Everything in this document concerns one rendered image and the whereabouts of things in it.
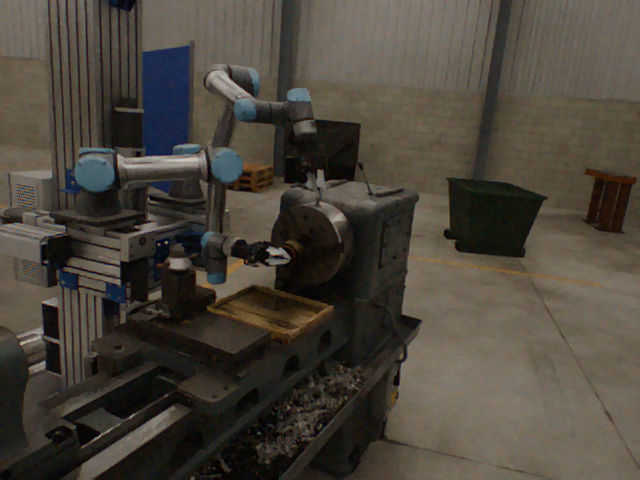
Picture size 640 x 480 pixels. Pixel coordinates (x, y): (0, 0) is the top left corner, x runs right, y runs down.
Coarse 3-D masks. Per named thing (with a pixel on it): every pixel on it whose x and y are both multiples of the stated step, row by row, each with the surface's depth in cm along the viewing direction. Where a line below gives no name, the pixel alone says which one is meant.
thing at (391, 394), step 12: (396, 324) 207; (396, 360) 221; (396, 372) 232; (384, 384) 225; (396, 384) 231; (372, 396) 230; (384, 396) 226; (396, 396) 242; (372, 408) 231; (384, 408) 228; (384, 420) 229; (360, 432) 226; (372, 432) 225; (384, 432) 244
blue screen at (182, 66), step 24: (192, 48) 609; (144, 72) 752; (168, 72) 675; (192, 72) 616; (144, 96) 761; (168, 96) 683; (192, 96) 624; (144, 120) 770; (168, 120) 690; (192, 120) 631; (144, 144) 779; (168, 144) 698
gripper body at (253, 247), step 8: (240, 240) 173; (232, 248) 170; (240, 248) 170; (248, 248) 167; (256, 248) 165; (264, 248) 169; (240, 256) 170; (248, 256) 168; (256, 256) 166; (264, 256) 171; (248, 264) 168; (256, 264) 168
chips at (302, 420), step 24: (312, 384) 179; (336, 384) 179; (360, 384) 189; (288, 408) 168; (312, 408) 169; (336, 408) 170; (240, 432) 157; (264, 432) 158; (288, 432) 152; (312, 432) 158; (216, 456) 141; (240, 456) 147; (264, 456) 143; (288, 456) 148
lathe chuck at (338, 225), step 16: (304, 208) 180; (320, 208) 180; (304, 224) 182; (320, 224) 178; (336, 224) 177; (272, 240) 190; (304, 240) 192; (320, 240) 179; (336, 240) 176; (320, 256) 181; (336, 256) 177; (304, 272) 185; (320, 272) 182; (336, 272) 181
